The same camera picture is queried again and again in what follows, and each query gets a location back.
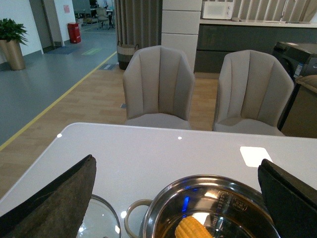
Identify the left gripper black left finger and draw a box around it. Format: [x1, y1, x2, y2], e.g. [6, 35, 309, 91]
[0, 155, 97, 238]

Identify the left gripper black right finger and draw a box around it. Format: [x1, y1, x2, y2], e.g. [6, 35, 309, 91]
[258, 159, 317, 238]

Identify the glass pot lid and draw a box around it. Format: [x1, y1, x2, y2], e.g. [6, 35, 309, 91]
[76, 194, 122, 238]

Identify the yellow corn cob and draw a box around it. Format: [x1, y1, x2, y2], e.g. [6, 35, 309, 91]
[174, 216, 213, 238]

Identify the stainless steel pot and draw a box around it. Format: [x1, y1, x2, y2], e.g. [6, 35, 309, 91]
[124, 175, 279, 238]

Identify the gold plant pot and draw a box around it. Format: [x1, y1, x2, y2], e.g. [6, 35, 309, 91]
[0, 40, 25, 70]

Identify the right beige upholstered chair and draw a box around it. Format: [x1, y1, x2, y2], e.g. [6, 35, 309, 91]
[212, 50, 294, 136]

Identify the beige upholstered chair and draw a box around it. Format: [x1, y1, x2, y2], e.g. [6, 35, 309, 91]
[123, 46, 195, 129]
[212, 50, 294, 136]

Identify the black washing machine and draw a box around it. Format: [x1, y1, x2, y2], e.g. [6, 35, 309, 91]
[272, 42, 317, 81]

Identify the left beige upholstered chair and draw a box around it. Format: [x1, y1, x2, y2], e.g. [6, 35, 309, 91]
[123, 46, 195, 129]

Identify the striped laundry basket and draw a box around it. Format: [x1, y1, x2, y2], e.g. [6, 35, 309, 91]
[117, 41, 139, 70]

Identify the red fire extinguisher box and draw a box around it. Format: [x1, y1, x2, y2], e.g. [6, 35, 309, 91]
[67, 23, 81, 44]

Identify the dark kitchen counter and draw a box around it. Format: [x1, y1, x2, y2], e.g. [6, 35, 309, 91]
[194, 20, 317, 73]

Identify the green potted plant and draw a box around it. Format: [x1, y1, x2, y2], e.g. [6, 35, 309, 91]
[0, 18, 28, 45]

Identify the distant office chair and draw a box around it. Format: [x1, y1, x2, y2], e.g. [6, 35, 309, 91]
[96, 8, 109, 29]

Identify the grey pleated curtain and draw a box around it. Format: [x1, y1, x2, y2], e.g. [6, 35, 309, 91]
[114, 0, 163, 49]

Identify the white microwave oven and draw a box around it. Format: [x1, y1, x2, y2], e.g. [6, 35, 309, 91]
[202, 1, 234, 20]

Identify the white drawer cabinet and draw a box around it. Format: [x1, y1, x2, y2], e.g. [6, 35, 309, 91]
[161, 0, 202, 69]

